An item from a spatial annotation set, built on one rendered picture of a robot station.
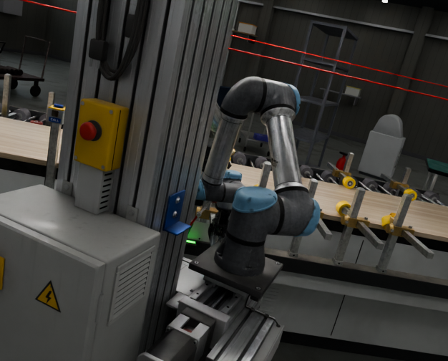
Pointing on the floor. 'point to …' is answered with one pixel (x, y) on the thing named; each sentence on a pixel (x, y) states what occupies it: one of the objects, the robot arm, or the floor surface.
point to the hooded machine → (383, 147)
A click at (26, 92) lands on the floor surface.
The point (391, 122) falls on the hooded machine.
